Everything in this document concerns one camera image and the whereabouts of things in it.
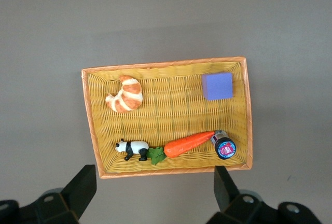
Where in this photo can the orange-rimmed yellow woven basket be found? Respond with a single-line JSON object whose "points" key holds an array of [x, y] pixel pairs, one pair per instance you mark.
{"points": [[176, 110]]}

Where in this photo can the toy croissant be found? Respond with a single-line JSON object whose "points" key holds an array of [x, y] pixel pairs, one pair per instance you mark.
{"points": [[127, 97]]}

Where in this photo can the toy panda figure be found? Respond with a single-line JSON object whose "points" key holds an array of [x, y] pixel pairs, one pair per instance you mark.
{"points": [[136, 147]]}

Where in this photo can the orange toy carrot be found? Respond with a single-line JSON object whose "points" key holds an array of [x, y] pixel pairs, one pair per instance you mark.
{"points": [[186, 145]]}

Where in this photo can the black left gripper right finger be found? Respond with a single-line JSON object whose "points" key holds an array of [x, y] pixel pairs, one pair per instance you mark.
{"points": [[246, 208]]}

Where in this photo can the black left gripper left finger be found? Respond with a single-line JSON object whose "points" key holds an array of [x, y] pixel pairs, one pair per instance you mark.
{"points": [[52, 208]]}

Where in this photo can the purple foam cube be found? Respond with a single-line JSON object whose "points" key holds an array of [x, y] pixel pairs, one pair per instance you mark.
{"points": [[218, 86]]}

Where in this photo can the small bottle with blue cap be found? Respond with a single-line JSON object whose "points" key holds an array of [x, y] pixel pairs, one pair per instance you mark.
{"points": [[225, 148]]}

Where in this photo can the brown table cover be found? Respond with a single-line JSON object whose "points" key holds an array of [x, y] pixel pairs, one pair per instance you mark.
{"points": [[166, 14]]}

